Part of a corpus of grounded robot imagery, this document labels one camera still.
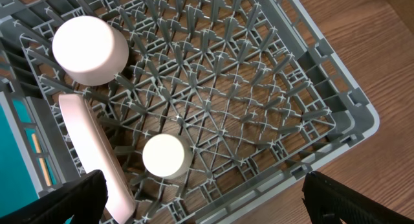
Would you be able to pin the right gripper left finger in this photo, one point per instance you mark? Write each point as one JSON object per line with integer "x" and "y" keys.
{"x": 82, "y": 201}

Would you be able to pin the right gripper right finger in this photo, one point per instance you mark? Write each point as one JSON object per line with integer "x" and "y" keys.
{"x": 328, "y": 201}

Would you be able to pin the large pink plate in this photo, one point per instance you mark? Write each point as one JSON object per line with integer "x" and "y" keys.
{"x": 95, "y": 153}

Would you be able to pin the white cup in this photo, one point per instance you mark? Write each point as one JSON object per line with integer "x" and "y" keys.
{"x": 167, "y": 156}

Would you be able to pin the pink bowl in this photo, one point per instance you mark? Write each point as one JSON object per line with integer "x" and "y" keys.
{"x": 89, "y": 50}

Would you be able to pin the grey dishwasher rack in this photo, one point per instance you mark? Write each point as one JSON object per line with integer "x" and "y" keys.
{"x": 252, "y": 85}

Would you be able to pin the teal plastic tray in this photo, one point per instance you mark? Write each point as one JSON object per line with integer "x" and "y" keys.
{"x": 22, "y": 181}

